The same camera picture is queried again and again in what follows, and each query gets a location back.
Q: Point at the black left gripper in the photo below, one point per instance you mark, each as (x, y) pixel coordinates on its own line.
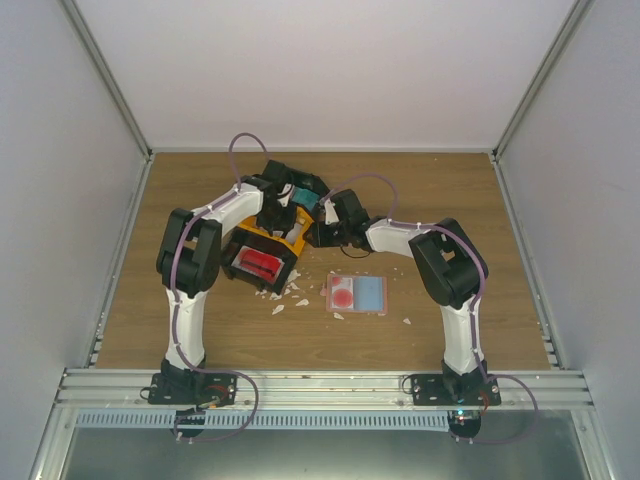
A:
(283, 227)

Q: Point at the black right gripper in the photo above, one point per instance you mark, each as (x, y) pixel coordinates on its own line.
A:
(322, 239)

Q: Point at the yellow bin with white cards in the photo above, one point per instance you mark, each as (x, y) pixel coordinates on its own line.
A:
(295, 235)

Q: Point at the black bin with red cards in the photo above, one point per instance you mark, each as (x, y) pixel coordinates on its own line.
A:
(239, 239)

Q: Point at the black bin with teal cards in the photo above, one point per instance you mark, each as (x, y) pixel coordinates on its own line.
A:
(310, 187)

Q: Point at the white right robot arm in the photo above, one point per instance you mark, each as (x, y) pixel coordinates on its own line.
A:
(451, 269)

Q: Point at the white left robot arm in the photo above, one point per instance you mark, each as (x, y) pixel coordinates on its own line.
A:
(189, 262)

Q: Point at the stack of teal cards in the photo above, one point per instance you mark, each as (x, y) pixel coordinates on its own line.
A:
(306, 198)

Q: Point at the stack of red-white cards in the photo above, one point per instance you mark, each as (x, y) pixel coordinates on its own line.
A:
(260, 264)

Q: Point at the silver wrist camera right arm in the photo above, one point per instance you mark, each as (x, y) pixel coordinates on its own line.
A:
(330, 215)

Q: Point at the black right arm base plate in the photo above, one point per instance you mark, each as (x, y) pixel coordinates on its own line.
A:
(440, 390)

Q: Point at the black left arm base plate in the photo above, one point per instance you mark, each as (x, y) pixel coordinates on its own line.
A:
(191, 388)

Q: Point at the grey slotted cable duct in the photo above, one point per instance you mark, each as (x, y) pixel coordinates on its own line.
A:
(289, 420)

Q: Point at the aluminium front rail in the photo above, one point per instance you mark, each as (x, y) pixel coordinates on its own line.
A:
(312, 390)

